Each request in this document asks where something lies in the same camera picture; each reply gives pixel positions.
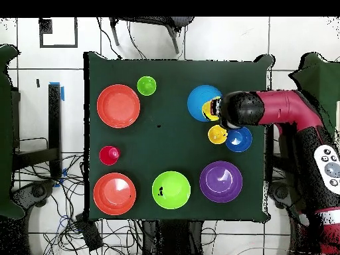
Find yellow smooth plastic cup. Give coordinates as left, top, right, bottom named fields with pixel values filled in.
left=201, top=96, right=223, bottom=122

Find light blue plastic bowl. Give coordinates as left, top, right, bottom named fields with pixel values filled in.
left=187, top=84, right=224, bottom=123

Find yellow stepped plastic cup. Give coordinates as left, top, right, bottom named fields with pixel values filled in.
left=207, top=124, right=228, bottom=145

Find dark blue plastic bowl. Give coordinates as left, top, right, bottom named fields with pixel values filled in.
left=224, top=126, right=253, bottom=153

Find dark green tablecloth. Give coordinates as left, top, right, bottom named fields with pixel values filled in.
left=84, top=50, right=275, bottom=222

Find black metal stand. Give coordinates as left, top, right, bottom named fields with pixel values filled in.
left=266, top=124, right=296, bottom=176
left=11, top=83, right=64, bottom=181

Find green stepped plastic cup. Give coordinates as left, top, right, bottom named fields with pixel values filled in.
left=136, top=76, right=157, bottom=97

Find purple plastic bowl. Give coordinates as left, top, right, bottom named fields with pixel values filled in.
left=199, top=160, right=244, bottom=204

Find grey metal-legged chair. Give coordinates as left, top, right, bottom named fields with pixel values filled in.
left=109, top=17, right=195, bottom=54

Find light green plastic bowl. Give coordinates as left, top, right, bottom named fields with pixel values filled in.
left=151, top=171, right=191, bottom=210

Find orange plastic bowl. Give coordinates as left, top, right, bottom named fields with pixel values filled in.
left=96, top=84, right=141, bottom=129
left=93, top=172, right=137, bottom=216

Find black chair base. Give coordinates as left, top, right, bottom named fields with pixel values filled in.
left=10, top=179, right=57, bottom=213
left=268, top=181, right=298, bottom=211

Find red plastic cup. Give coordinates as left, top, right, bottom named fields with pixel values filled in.
left=98, top=145, right=121, bottom=166

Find white panel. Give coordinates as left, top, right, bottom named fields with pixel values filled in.
left=335, top=100, right=340, bottom=144

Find blue tape strip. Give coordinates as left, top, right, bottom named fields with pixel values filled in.
left=49, top=81, right=66, bottom=102

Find black power strip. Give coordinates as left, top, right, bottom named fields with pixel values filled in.
left=74, top=212, right=104, bottom=252

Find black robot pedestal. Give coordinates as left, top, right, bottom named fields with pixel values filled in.
left=141, top=220, right=205, bottom=255

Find black square frame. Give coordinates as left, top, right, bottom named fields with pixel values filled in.
left=39, top=17, right=79, bottom=49

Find tangled black floor cables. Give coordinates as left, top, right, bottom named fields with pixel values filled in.
left=13, top=152, right=145, bottom=255

